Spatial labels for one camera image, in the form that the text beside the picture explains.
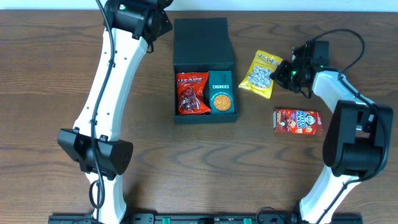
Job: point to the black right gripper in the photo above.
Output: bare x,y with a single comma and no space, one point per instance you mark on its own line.
278,74

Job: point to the yellow Hacks candy bag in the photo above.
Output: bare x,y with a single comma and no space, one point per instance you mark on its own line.
258,77

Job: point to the teal Chunkies cookie box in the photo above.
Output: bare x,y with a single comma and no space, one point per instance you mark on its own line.
221,97

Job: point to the red Hacks candy bag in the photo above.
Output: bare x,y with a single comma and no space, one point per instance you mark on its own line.
190,88

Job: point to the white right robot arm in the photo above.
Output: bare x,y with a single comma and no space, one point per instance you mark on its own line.
356,145

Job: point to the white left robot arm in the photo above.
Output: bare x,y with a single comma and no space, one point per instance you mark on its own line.
130,29

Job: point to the red Hello Panda box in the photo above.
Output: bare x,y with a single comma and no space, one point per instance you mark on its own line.
295,121

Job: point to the black open gift box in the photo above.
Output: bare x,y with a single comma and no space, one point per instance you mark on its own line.
203,45

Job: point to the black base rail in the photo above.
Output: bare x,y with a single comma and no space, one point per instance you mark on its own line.
149,218

